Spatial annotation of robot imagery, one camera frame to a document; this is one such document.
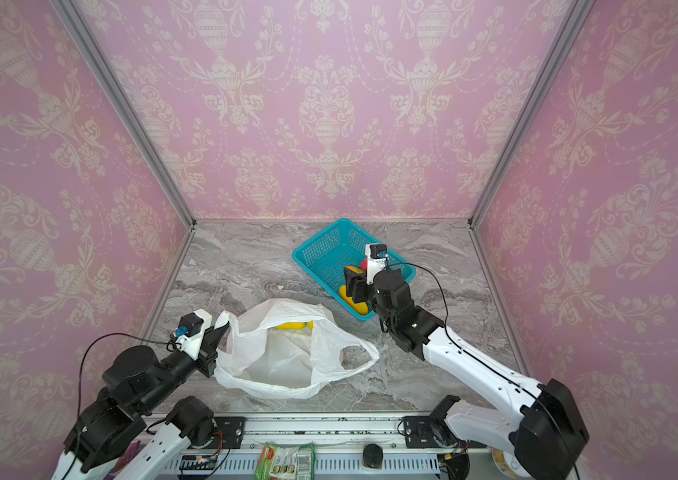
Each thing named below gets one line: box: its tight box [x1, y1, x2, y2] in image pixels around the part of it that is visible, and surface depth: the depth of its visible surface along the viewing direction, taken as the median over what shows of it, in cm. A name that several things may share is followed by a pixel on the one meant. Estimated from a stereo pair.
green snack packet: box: [253, 443, 317, 480], surface depth 70 cm
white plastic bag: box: [214, 298, 379, 399], surface depth 75 cm
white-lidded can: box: [491, 448, 531, 479], surface depth 67 cm
